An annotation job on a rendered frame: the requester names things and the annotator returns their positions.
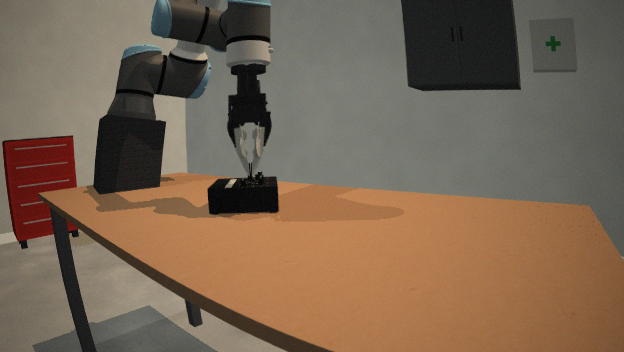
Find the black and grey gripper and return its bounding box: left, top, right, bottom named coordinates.
left=227, top=63, right=271, bottom=176

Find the black lighting desk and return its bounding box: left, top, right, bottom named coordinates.
left=207, top=172, right=279, bottom=215

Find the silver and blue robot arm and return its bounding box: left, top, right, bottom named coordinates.
left=107, top=0, right=273, bottom=120

